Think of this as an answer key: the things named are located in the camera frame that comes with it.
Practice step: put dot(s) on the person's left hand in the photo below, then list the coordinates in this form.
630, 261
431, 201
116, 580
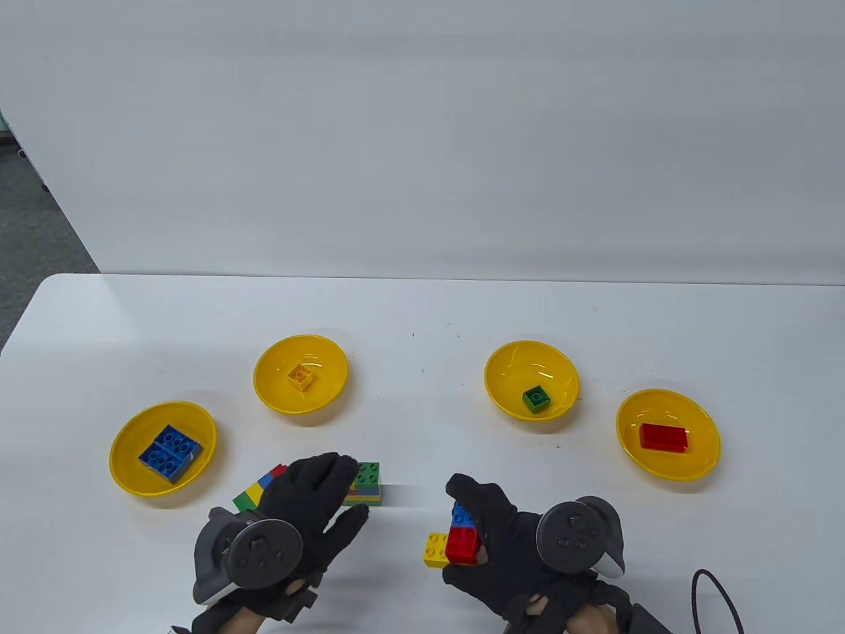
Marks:
310, 489

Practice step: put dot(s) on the person's right hand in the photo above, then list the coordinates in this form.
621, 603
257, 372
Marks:
508, 561

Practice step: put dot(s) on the stepped toy brick stack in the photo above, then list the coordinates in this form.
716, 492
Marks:
462, 545

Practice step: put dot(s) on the cube shaped toy brick stack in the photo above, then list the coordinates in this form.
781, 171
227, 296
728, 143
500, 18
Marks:
368, 475

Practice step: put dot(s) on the striped toy brick stack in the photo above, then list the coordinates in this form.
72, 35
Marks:
247, 498

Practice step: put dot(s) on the grey hand controller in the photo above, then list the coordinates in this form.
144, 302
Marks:
574, 535
264, 555

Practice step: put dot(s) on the yellow square toy brick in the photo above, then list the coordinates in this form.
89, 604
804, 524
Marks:
300, 376

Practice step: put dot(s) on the blue long toy brick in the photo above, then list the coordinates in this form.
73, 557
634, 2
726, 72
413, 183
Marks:
158, 459
175, 439

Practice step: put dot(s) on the green square toy brick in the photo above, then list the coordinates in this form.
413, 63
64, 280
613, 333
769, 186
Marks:
536, 398

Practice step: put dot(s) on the red long toy brick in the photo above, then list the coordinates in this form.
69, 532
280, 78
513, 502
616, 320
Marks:
663, 437

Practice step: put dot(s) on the person's left forearm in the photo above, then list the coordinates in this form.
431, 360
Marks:
247, 624

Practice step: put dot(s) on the person's right forearm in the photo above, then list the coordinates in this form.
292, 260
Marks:
591, 621

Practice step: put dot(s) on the yellow plastic bowl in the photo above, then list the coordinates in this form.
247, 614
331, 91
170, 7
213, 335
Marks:
521, 363
323, 370
667, 409
129, 475

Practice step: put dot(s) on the grey right wrist camera unit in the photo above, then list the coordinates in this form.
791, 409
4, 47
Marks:
650, 624

